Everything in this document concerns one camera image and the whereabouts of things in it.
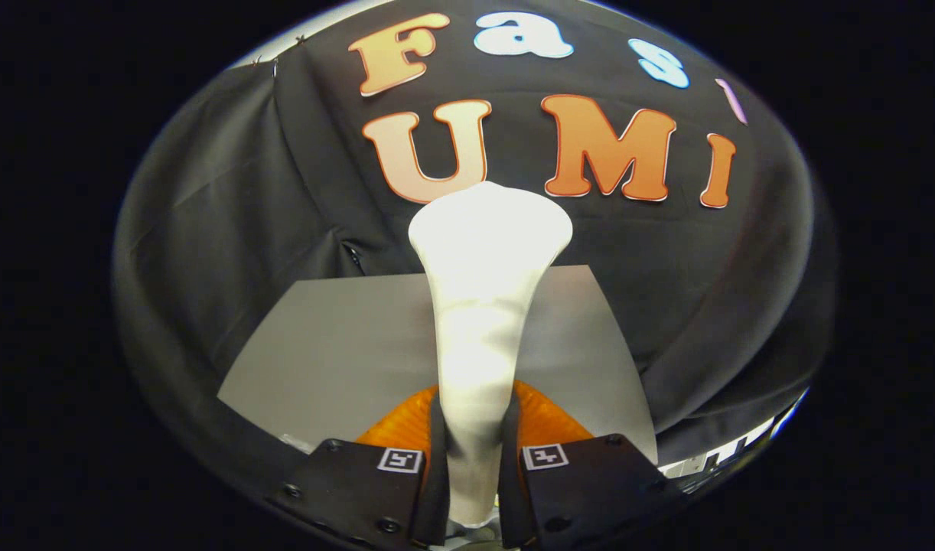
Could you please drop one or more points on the white garment steamer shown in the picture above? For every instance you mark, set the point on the white garment steamer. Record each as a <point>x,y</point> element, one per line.
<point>483,306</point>

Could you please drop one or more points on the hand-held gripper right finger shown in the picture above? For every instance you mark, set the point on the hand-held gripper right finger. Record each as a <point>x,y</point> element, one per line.
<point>511,490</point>

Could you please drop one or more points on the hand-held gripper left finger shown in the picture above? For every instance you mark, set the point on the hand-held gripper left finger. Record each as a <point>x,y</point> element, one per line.
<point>439,490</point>

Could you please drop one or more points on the grey cabinet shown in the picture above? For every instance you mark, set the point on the grey cabinet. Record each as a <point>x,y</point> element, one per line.
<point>337,352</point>

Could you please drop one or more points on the black backdrop cloth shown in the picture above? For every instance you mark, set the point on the black backdrop cloth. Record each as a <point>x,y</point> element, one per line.
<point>207,268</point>

